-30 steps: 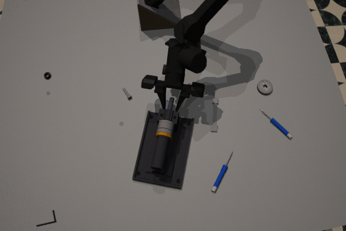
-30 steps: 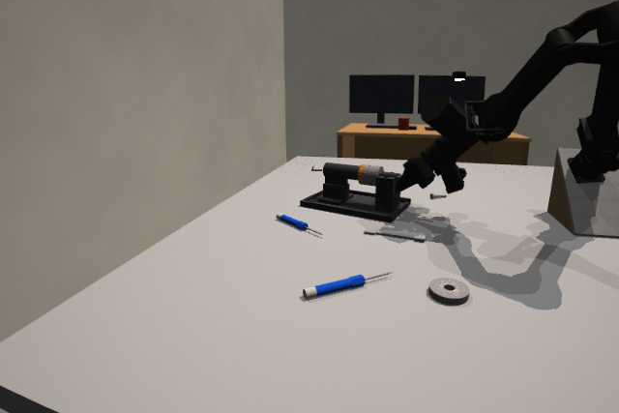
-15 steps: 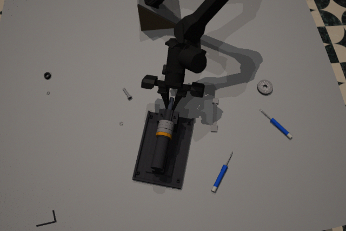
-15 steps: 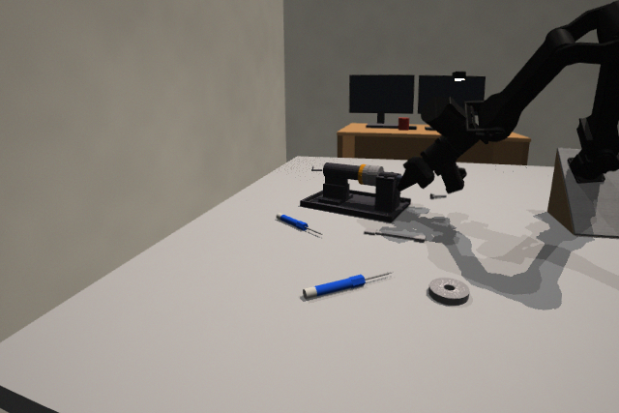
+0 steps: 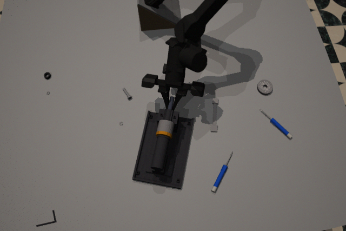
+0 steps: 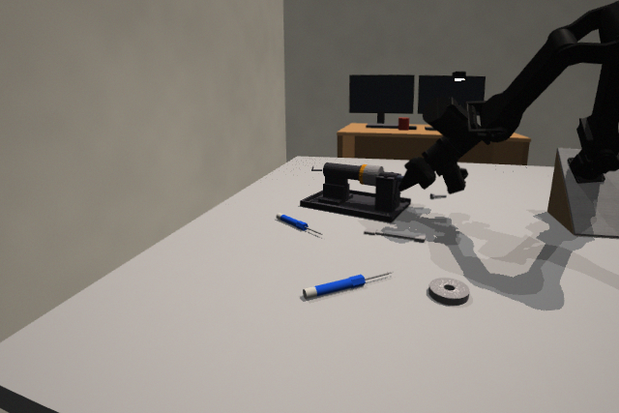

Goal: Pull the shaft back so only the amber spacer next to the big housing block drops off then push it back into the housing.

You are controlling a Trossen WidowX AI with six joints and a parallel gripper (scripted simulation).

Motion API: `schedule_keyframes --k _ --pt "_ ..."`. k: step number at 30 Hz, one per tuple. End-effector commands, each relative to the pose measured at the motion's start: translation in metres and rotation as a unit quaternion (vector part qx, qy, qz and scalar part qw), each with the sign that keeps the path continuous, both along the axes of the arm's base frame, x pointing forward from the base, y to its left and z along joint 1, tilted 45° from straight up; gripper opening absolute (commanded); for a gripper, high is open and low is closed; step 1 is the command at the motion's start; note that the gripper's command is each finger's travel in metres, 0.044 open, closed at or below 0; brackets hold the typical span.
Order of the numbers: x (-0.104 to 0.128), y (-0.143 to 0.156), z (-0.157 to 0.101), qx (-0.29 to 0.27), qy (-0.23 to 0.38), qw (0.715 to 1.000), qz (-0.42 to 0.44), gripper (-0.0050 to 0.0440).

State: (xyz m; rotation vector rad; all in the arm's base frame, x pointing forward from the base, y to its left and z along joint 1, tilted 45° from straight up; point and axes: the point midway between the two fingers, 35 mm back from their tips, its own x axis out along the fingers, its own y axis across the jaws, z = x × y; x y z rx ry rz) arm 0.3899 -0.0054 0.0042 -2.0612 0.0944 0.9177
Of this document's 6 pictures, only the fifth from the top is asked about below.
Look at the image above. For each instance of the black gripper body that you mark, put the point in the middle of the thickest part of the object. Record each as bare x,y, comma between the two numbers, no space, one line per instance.
174,78

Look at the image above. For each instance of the blue screwdriver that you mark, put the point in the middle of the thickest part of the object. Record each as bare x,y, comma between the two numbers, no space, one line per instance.
223,170
279,127

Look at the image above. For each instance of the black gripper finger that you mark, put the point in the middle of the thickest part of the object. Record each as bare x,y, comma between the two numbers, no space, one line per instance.
177,98
165,95

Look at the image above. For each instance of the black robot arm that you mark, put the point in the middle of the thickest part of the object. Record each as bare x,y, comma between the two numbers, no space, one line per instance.
191,27

